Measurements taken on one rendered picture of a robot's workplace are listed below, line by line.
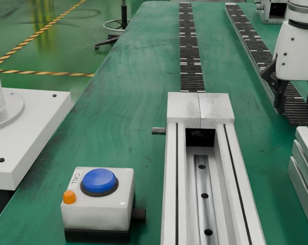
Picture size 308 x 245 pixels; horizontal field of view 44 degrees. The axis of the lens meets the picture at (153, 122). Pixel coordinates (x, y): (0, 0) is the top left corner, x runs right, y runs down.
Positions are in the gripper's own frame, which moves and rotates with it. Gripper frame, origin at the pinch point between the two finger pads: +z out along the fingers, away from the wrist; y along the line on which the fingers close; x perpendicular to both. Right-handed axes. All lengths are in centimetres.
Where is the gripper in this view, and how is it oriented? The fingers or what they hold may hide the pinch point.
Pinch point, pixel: (295, 102)
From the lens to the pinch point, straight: 76.9
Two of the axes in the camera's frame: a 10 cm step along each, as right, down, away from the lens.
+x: -0.5, 4.8, -8.7
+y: -10.0, -0.2, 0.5
